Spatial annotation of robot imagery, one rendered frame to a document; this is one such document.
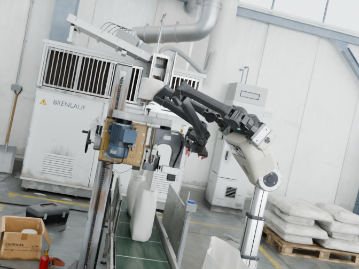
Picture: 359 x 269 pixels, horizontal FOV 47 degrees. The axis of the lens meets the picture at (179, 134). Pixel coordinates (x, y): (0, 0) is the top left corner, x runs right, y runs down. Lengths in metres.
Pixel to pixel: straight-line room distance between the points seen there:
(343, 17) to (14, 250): 6.76
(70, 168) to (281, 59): 4.17
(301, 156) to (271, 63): 1.80
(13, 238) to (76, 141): 2.40
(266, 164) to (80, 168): 3.80
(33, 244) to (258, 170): 2.12
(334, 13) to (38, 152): 5.66
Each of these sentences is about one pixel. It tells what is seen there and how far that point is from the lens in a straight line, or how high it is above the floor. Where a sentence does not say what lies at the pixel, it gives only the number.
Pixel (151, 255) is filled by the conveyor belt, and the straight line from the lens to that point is 3.29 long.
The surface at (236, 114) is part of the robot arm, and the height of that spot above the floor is 1.54.
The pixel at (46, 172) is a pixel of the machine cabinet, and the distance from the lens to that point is 5.98.
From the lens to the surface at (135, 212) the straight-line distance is 3.49.
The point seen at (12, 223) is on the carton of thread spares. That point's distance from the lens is 4.20.
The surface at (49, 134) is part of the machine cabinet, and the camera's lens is 5.92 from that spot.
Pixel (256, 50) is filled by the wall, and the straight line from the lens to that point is 7.61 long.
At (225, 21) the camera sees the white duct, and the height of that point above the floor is 2.97.
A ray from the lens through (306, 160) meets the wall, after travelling 8.05.
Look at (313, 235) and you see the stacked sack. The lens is 5.63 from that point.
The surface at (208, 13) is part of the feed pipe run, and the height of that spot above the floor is 2.81.
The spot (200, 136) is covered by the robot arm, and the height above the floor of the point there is 1.36.
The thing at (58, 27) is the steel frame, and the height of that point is 2.40.
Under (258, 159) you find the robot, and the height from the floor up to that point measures 1.31.
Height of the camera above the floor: 1.49
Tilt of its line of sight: 3 degrees down
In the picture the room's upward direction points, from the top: 12 degrees clockwise
